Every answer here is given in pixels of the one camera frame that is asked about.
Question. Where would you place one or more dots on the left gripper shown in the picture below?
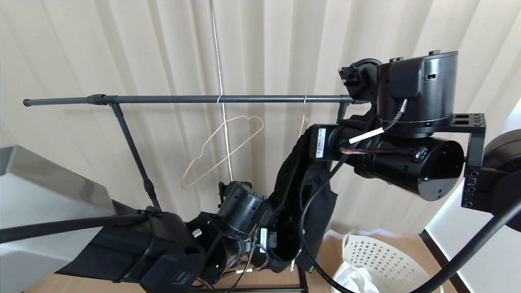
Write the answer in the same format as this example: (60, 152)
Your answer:
(244, 256)

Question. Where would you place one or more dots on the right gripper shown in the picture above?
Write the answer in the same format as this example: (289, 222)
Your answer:
(407, 171)

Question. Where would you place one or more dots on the black shorts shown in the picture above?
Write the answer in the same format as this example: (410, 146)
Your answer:
(285, 195)

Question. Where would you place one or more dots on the pink clothes hanger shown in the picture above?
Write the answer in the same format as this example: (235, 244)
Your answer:
(244, 143)
(305, 106)

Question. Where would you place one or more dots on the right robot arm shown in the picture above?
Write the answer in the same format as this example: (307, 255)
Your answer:
(427, 89)

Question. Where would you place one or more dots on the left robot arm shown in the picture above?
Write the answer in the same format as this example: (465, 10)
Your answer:
(40, 203)

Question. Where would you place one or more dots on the white laundry basket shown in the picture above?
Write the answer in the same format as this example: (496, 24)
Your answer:
(390, 264)

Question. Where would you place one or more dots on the black clothes rack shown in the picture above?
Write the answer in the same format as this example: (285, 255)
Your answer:
(163, 99)

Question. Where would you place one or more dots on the white garment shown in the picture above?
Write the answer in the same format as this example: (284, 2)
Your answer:
(354, 283)

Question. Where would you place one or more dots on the beige curtain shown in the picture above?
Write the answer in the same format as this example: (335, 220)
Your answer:
(81, 49)

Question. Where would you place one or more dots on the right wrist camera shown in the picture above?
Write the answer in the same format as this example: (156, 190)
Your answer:
(362, 85)

